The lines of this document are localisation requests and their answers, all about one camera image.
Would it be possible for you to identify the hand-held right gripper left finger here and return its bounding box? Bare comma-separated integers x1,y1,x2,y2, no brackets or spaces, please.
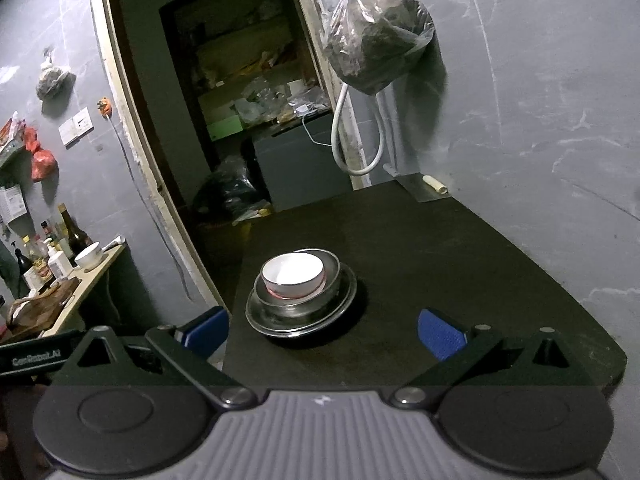
55,306,258,409

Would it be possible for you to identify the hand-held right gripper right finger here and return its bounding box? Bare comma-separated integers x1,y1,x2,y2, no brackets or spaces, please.
390,308,583,408

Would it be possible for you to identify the large steel plate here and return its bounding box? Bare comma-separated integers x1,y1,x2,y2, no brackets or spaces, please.
245,266,358,337

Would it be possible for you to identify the deep steel bowl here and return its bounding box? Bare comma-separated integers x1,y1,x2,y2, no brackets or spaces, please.
254,248,343,311

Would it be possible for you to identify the wooden cutting board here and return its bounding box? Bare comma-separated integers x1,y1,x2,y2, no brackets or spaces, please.
7,277,81,331

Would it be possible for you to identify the red label jar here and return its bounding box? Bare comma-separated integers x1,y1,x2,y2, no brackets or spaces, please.
24,262,51,292

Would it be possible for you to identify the white plastic bottle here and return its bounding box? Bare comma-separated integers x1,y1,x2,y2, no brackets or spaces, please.
46,240,71,279

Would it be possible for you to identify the wooden shelf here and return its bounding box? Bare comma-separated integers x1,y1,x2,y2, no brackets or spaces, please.
40,242,126,339

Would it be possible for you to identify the dark glass bottle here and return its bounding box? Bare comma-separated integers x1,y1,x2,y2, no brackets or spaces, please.
56,203,94,257

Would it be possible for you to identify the black trash bag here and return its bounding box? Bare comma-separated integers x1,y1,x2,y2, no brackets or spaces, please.
192,156,274,226

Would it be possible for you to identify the steel cleaver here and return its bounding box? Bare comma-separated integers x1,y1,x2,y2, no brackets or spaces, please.
395,174,450,204

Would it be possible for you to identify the dark cabinet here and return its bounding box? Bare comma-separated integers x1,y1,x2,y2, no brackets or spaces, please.
250,110,354,212

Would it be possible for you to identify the green box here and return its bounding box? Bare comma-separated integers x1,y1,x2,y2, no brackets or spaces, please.
207,115,245,142

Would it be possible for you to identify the cluttered storage shelf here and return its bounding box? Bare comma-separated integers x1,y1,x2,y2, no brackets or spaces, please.
160,0,331,142

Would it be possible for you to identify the small hanging plastic bag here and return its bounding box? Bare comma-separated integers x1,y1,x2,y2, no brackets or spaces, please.
36,60,77,100

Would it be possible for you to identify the large hanging plastic bag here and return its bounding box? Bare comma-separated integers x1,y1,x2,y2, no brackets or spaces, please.
322,0,435,95

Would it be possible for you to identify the white bowl with handle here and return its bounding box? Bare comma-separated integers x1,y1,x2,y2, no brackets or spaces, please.
74,242,103,270

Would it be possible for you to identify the black wall cable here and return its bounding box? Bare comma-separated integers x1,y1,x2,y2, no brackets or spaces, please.
102,115,191,297

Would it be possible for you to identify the white wall pipe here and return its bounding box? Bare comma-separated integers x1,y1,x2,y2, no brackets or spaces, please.
375,85,402,181

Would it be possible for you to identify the thin white cable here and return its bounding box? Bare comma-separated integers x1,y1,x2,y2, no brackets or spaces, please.
302,110,336,146

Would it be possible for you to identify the white flexible hose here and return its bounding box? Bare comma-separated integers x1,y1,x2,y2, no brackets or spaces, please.
331,82,386,177

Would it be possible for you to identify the white wall switch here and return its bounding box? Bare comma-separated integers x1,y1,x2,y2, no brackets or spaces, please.
58,107,95,149

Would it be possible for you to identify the cream door frame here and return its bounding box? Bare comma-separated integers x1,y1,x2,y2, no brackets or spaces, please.
97,0,369,312

